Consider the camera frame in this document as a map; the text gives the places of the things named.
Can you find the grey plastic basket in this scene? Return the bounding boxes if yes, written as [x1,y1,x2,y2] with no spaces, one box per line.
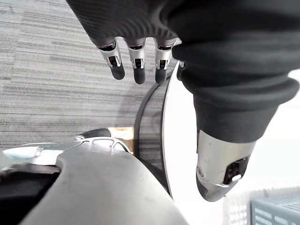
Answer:
[228,186,300,225]

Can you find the silver robot leg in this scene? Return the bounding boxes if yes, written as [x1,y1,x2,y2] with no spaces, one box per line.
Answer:
[0,136,189,225]

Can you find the black round table base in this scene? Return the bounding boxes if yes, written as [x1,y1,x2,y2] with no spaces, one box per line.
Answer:
[133,72,173,195]

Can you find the round white table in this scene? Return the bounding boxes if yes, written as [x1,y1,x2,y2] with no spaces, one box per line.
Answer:
[160,61,300,225]

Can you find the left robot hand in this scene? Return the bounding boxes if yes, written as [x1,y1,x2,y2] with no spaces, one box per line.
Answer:
[66,0,300,203]

